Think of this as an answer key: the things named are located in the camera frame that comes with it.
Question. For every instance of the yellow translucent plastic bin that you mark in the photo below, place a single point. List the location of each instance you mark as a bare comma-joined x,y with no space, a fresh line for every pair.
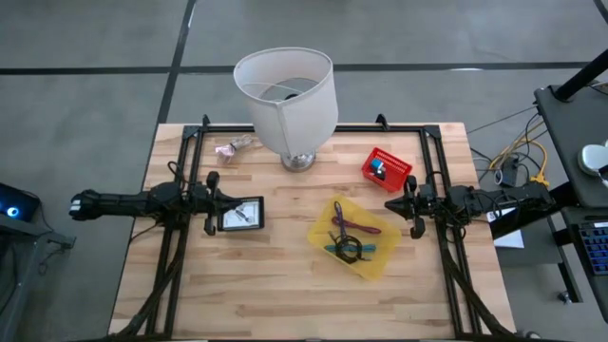
382,259

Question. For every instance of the dark metal stand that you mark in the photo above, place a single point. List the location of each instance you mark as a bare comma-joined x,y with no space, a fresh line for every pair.
28,237

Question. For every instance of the white round object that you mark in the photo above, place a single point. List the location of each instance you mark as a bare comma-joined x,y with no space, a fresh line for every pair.
591,159

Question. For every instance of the white paper sheet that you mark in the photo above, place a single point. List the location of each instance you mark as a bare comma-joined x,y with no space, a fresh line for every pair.
510,240

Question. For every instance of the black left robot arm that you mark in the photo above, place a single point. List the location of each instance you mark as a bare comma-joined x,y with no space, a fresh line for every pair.
123,204

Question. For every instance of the red plastic basket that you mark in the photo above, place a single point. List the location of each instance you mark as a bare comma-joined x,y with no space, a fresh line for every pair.
396,166

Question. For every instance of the black power strip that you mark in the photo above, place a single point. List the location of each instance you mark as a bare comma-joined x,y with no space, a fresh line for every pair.
510,173

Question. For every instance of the black aluminium table frame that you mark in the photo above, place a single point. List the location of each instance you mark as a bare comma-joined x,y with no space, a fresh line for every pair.
404,129

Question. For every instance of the small blue item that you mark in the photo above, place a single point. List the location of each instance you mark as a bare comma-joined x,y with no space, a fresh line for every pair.
377,165

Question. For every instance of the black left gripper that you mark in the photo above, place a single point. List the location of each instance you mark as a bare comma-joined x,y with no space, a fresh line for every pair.
209,204

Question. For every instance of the black keyboard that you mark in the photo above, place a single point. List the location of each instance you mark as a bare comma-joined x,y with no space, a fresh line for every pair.
596,247

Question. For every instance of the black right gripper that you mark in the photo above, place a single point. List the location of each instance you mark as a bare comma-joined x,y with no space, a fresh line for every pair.
417,206

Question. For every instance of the black device with blue light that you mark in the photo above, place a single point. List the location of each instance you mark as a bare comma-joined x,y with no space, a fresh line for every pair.
14,209

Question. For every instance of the table lamp with white shade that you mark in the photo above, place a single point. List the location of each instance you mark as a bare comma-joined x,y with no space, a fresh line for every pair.
294,114

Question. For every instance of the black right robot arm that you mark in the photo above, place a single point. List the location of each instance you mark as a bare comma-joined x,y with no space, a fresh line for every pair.
499,202

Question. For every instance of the black desk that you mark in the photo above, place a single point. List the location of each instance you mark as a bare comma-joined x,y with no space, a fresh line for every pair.
565,133

